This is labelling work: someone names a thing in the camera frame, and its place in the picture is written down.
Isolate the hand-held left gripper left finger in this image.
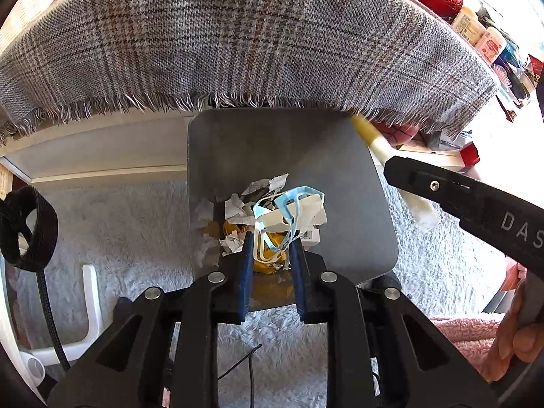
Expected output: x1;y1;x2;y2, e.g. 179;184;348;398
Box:
48;234;255;408

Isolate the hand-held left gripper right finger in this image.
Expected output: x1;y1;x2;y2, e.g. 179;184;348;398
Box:
290;240;499;408

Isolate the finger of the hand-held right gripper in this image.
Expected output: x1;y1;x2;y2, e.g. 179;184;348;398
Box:
383;155;471;205

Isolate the yellow paper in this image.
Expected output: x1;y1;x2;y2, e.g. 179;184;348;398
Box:
224;220;299;275

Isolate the white yellow paper stick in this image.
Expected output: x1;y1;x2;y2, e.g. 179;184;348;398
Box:
351;114;442;233

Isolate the blue face mask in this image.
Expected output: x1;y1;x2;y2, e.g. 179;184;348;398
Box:
253;185;327;265

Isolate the white wrapper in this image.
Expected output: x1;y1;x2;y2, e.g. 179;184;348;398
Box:
241;173;290;200

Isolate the dark grey bin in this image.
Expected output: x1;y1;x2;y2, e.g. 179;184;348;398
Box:
187;108;398;313

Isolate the person's right hand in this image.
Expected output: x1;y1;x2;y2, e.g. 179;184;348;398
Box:
482;281;544;384

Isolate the reddish ball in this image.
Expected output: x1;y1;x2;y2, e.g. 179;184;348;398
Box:
375;121;426;146

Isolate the grey fluffy rug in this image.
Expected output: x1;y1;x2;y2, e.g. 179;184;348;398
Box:
8;170;524;408

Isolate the pink fluffy towel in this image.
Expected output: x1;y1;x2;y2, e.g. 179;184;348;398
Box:
429;312;511;375

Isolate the white bottle with pink label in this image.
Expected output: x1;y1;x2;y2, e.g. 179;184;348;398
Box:
475;26;508;64

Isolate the yellow cap bottle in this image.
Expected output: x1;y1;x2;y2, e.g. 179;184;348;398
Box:
450;6;486;46

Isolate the grey plaid tablecloth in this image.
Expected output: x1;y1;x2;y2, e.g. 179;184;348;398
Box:
0;0;503;146

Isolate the thin black cable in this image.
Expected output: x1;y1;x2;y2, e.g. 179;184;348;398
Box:
217;343;263;408

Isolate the white plastic frame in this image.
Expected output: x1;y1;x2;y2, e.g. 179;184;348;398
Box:
31;264;104;367

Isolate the black braided cable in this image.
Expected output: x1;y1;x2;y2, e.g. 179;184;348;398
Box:
37;268;71;371

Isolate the black velcro strap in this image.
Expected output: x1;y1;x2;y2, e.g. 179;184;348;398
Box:
0;186;59;272

